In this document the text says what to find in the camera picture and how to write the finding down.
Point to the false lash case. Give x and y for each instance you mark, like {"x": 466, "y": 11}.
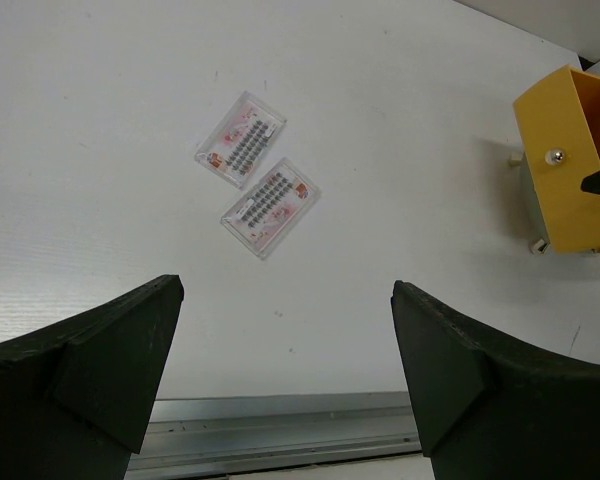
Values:
{"x": 241, "y": 140}
{"x": 271, "y": 208}

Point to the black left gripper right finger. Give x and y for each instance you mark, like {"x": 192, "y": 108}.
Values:
{"x": 490, "y": 406}

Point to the lower false lash case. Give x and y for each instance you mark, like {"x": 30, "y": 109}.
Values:
{"x": 271, "y": 208}

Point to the upper false lash case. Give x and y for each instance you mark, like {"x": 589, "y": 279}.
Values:
{"x": 241, "y": 140}

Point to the yellow drawer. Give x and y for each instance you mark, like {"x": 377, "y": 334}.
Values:
{"x": 559, "y": 123}

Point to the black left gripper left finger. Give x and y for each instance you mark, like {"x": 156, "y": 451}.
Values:
{"x": 76, "y": 396}

